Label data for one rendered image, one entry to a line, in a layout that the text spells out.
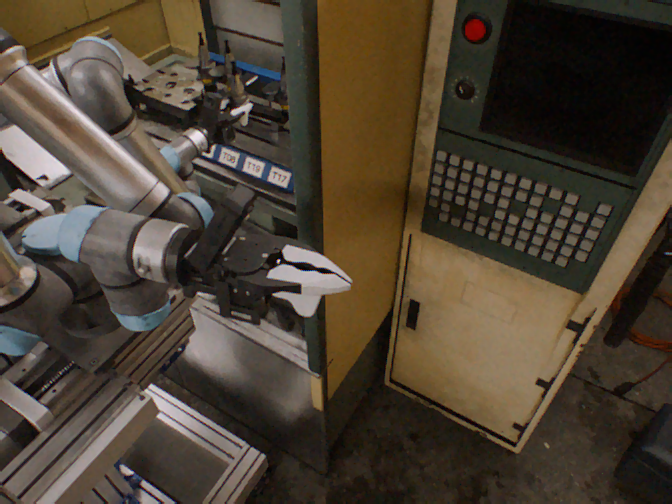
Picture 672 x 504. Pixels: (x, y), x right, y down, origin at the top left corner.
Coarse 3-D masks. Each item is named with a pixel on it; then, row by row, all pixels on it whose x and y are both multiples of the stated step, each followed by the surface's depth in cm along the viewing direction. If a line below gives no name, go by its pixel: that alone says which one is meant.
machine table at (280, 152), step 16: (144, 80) 231; (144, 112) 212; (160, 112) 211; (144, 128) 203; (176, 128) 203; (240, 128) 203; (256, 128) 203; (288, 128) 203; (160, 144) 195; (240, 144) 195; (256, 144) 195; (272, 144) 197; (288, 144) 195; (272, 160) 188; (288, 160) 188; (208, 176) 186; (224, 176) 182; (240, 176) 181; (224, 192) 185; (256, 192) 178; (272, 192) 175; (288, 192) 175; (256, 208) 180; (272, 208) 175; (288, 208) 174
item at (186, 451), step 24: (168, 408) 192; (144, 432) 187; (168, 432) 187; (192, 432) 187; (216, 432) 187; (144, 456) 181; (168, 456) 181; (192, 456) 181; (216, 456) 181; (240, 456) 179; (264, 456) 179; (144, 480) 175; (168, 480) 175; (192, 480) 175; (216, 480) 175; (240, 480) 175
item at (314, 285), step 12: (276, 276) 56; (288, 276) 56; (300, 276) 57; (312, 276) 57; (324, 276) 57; (336, 276) 57; (312, 288) 56; (324, 288) 56; (336, 288) 57; (348, 288) 57; (300, 300) 58; (312, 300) 58; (300, 312) 60; (312, 312) 59
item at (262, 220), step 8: (200, 192) 197; (208, 192) 194; (216, 192) 191; (216, 200) 195; (256, 216) 187; (264, 216) 184; (272, 216) 183; (256, 224) 190; (264, 224) 188; (272, 224) 185; (280, 224) 189; (288, 224) 194; (272, 232) 188; (280, 232) 191; (288, 232) 196
